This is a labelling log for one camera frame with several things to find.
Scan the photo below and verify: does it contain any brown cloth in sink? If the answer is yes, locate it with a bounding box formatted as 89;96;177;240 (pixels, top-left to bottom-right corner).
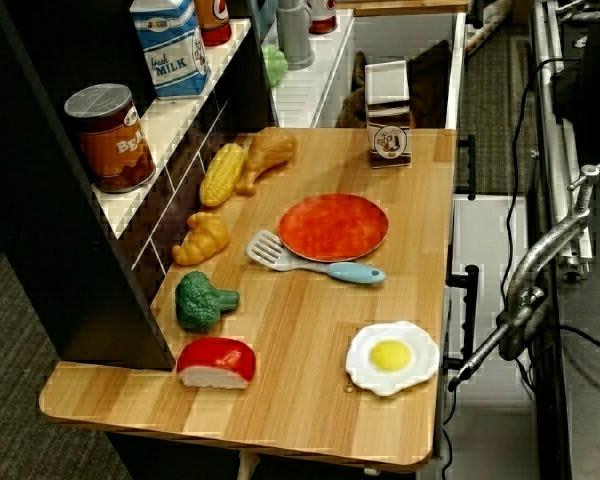
335;39;454;130

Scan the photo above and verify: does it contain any metal C-clamp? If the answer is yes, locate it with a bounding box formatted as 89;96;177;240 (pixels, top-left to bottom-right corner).
446;149;600;393

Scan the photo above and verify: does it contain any grey toy faucet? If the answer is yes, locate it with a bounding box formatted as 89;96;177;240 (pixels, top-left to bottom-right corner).
275;0;318;71

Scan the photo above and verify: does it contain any blue fresh milk carton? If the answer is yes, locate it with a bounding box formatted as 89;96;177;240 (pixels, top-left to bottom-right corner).
129;0;213;99

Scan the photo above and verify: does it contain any black cable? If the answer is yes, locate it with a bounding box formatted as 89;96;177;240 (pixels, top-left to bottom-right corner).
498;56;584;306

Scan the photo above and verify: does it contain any white toy sink counter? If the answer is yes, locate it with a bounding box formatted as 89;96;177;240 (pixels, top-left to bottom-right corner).
264;9;469;131

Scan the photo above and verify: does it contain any short black drawer handle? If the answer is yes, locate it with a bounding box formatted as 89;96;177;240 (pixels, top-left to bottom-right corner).
458;133;478;198

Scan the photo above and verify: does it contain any toy croissant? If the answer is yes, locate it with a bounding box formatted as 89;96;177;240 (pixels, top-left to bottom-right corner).
171;211;231;267

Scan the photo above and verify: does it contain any toy fried egg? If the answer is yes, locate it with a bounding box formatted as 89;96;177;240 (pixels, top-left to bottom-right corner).
343;319;441;398

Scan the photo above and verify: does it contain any orange round plate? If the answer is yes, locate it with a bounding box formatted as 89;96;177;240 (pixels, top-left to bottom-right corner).
277;193;391;264

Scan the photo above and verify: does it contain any red sauce jar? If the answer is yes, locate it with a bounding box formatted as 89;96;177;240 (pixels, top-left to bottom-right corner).
193;0;233;48

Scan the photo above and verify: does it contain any tomato can red label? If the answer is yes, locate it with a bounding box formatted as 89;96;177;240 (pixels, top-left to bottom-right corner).
307;0;339;36

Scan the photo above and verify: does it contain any yellow toy corn cob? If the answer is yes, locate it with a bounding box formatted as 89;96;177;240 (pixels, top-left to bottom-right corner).
198;142;248;208

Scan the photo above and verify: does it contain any grey spatula blue handle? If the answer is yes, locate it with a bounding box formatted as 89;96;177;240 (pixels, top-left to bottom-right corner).
245;229;388;286

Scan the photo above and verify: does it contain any long black drawer handle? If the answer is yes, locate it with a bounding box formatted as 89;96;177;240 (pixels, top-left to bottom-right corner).
443;264;481;372

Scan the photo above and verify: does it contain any green toy broccoli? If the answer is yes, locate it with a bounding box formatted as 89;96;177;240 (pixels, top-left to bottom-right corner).
174;269;241;332

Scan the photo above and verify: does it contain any black shelf unit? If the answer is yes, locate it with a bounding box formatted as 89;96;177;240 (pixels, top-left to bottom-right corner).
0;0;281;373

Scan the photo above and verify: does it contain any beans can brown label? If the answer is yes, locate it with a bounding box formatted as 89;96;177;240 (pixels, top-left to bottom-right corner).
63;82;158;195

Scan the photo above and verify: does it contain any toy chicken drumstick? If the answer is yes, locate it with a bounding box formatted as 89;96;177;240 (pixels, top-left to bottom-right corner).
234;126;299;196

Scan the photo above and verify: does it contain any brown chocolate milk box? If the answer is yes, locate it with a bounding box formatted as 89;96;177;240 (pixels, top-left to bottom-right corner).
364;59;414;170

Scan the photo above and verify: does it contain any green toy vegetable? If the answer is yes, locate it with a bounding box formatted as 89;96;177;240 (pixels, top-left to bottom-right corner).
260;43;290;89

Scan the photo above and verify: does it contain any aluminium frame rail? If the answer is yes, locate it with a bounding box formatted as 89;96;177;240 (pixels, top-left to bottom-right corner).
528;0;597;275

